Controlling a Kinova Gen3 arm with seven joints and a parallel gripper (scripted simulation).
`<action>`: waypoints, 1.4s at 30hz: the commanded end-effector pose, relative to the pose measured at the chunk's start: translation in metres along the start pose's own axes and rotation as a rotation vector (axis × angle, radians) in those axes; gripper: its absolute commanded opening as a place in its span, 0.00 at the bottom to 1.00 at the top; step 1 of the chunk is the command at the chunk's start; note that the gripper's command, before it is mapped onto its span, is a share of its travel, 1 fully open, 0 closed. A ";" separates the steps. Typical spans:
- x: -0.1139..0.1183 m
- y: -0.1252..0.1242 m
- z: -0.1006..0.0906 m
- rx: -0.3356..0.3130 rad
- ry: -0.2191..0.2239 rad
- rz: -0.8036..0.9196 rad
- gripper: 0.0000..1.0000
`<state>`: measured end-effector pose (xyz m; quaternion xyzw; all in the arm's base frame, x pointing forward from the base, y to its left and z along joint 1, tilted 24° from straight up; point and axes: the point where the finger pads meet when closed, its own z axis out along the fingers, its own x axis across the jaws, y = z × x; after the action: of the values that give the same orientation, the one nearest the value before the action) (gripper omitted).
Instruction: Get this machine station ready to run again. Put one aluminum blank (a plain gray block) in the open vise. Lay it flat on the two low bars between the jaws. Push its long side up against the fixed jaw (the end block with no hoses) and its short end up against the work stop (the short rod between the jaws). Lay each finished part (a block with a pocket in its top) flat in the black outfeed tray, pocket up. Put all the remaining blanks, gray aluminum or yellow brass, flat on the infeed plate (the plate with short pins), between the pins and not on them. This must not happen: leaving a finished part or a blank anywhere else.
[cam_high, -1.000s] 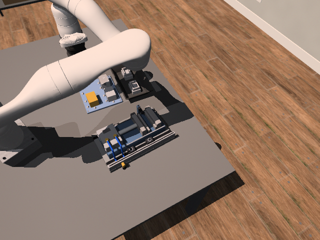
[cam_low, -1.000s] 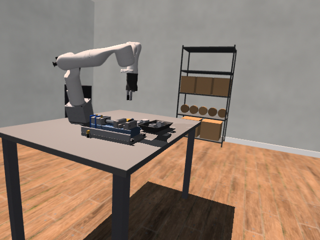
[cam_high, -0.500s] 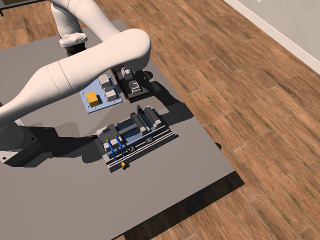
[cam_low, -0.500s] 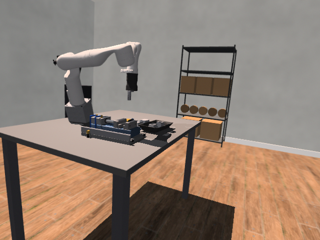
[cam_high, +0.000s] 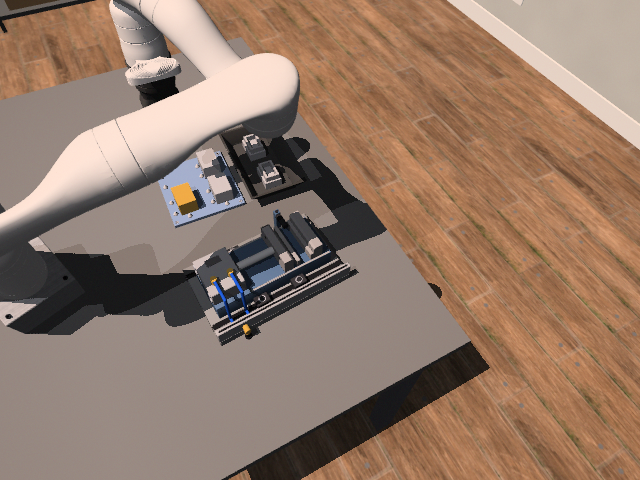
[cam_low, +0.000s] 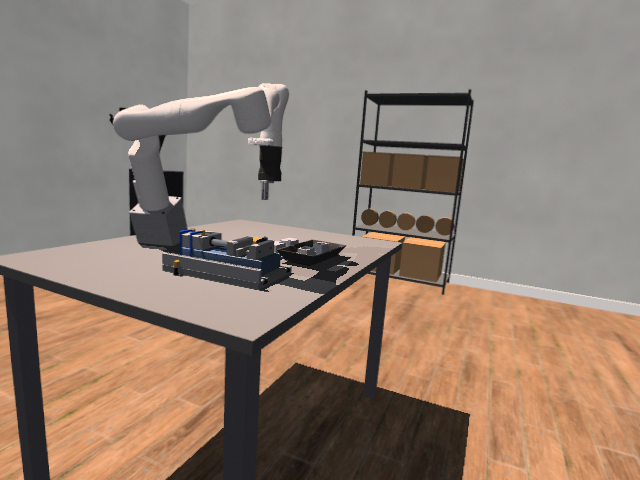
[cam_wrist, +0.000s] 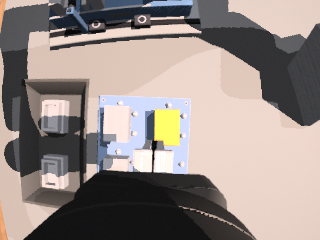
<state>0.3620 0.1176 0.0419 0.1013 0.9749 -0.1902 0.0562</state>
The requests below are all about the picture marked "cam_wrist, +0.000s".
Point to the yellow block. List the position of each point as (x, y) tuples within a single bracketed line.
[(167, 126)]

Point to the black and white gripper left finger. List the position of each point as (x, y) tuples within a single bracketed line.
[(143, 157)]

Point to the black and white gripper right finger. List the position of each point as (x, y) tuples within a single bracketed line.
[(163, 159)]

